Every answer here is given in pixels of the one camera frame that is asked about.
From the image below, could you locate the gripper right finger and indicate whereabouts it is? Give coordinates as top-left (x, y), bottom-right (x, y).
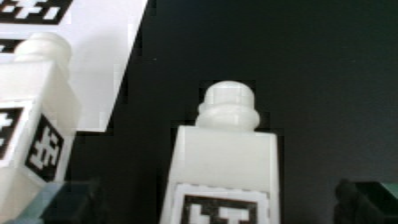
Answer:
top-left (333, 179), bottom-right (398, 224)

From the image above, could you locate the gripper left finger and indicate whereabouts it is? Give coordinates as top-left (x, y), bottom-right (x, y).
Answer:
top-left (15, 181), bottom-right (104, 224)

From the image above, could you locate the white marker base plate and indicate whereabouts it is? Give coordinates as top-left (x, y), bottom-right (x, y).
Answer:
top-left (0, 0), bottom-right (147, 132)

